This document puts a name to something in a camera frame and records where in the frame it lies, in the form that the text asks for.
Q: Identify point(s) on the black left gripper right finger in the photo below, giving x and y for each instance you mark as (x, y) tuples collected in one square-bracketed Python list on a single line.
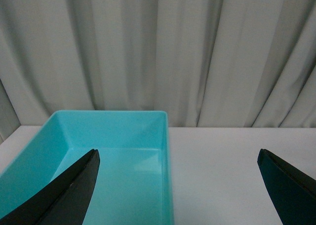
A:
[(292, 192)]

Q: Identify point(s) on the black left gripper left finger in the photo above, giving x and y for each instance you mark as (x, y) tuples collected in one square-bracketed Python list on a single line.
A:
[(65, 200)]

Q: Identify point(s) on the turquoise plastic storage box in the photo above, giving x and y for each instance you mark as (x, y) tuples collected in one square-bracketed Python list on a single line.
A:
[(133, 185)]

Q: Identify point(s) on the grey pleated curtain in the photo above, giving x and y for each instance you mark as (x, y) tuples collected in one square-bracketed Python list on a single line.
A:
[(207, 63)]

